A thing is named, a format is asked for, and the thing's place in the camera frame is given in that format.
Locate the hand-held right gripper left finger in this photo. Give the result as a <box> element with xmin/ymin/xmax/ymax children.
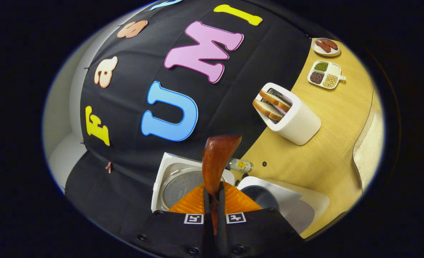
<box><xmin>135</xmin><ymin>181</ymin><xmax>212</xmax><ymax>258</ymax></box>

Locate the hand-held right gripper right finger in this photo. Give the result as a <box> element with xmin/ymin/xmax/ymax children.
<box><xmin>217</xmin><ymin>181</ymin><xmax>304</xmax><ymax>258</ymax></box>

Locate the brown wooden spoon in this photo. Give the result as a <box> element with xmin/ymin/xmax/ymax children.
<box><xmin>202</xmin><ymin>134</ymin><xmax>242</xmax><ymax>235</ymax></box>

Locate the white rice cooker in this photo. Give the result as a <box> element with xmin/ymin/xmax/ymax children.
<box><xmin>151</xmin><ymin>152</ymin><xmax>330</xmax><ymax>234</ymax></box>

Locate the white rice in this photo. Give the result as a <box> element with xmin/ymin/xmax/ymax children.
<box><xmin>361</xmin><ymin>111</ymin><xmax>384</xmax><ymax>180</ymax></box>

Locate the small glass bottle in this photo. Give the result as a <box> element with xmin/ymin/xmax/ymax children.
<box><xmin>227</xmin><ymin>158</ymin><xmax>254</xmax><ymax>173</ymax></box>

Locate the toast bread slice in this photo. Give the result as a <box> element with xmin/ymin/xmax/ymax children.
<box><xmin>252</xmin><ymin>99</ymin><xmax>285</xmax><ymax>122</ymax></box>
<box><xmin>259</xmin><ymin>90</ymin><xmax>292</xmax><ymax>112</ymax></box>

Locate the white toaster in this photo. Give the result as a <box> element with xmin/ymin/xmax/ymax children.
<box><xmin>255</xmin><ymin>82</ymin><xmax>322</xmax><ymax>146</ymax></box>

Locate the black backdrop cloth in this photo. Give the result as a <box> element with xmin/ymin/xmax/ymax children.
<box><xmin>65</xmin><ymin>0</ymin><xmax>316</xmax><ymax>248</ymax></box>

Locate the clear plastic container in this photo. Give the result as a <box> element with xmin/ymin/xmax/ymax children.
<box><xmin>353</xmin><ymin>90</ymin><xmax>384</xmax><ymax>192</ymax></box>

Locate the white divided bean dish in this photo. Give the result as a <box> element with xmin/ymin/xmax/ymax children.
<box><xmin>307</xmin><ymin>60</ymin><xmax>346</xmax><ymax>90</ymax></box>

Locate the white round plate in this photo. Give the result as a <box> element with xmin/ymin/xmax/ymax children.
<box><xmin>311</xmin><ymin>38</ymin><xmax>341</xmax><ymax>57</ymax></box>

